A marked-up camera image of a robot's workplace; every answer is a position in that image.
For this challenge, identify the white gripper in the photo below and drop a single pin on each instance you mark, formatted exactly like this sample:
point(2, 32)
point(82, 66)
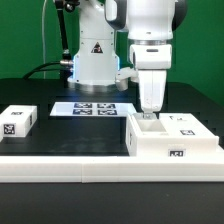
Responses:
point(151, 63)

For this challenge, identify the white cabinet body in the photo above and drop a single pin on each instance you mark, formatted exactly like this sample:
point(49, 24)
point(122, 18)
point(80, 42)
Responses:
point(149, 139)

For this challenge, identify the white cabinet door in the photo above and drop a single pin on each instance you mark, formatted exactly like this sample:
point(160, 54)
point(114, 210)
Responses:
point(145, 116)
point(183, 124)

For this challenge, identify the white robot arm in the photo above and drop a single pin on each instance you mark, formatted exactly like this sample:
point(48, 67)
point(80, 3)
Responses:
point(127, 40)

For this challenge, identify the white cabinet top block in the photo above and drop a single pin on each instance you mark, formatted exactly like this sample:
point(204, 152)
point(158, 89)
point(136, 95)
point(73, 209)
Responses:
point(17, 121)

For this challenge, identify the white L-shaped obstacle frame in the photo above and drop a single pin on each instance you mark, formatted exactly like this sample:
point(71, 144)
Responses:
point(66, 151)

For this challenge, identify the white marker base plate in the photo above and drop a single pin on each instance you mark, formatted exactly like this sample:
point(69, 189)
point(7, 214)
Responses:
point(87, 109)

